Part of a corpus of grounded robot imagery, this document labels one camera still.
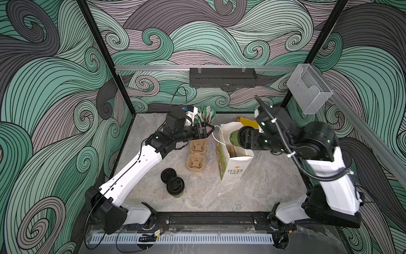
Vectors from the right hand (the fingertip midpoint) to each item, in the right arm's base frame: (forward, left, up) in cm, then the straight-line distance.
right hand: (248, 139), depth 58 cm
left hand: (+9, +13, -5) cm, 17 cm away
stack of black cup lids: (+1, +37, -35) cm, 51 cm away
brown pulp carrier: (+16, -1, -35) cm, 39 cm away
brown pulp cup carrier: (+10, +21, -36) cm, 43 cm away
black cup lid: (-8, +30, -27) cm, 42 cm away
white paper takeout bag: (-1, +3, -24) cm, 24 cm away
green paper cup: (-11, +29, -33) cm, 45 cm away
